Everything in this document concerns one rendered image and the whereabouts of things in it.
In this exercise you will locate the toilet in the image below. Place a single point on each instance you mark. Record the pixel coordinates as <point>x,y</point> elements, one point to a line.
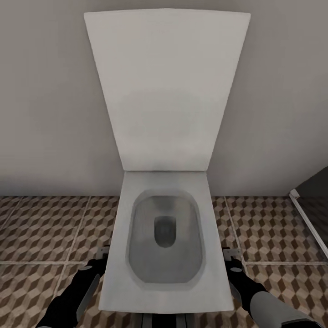
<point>166,75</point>

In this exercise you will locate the door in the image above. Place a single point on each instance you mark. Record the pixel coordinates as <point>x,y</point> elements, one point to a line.
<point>312,196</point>

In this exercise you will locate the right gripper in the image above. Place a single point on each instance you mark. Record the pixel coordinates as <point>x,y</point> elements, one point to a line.
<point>234,262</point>

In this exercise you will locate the robot trunk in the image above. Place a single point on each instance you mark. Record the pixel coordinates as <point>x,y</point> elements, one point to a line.
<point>155,320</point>

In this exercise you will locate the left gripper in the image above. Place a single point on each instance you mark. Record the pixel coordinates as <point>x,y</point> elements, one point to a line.
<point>102,262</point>

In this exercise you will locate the shower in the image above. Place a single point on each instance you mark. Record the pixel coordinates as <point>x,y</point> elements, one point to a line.
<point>314,232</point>

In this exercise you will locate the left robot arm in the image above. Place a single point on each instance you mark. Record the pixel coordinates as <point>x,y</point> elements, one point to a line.
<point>66,310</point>

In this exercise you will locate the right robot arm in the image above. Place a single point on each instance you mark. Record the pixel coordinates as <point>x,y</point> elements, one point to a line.
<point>266,310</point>

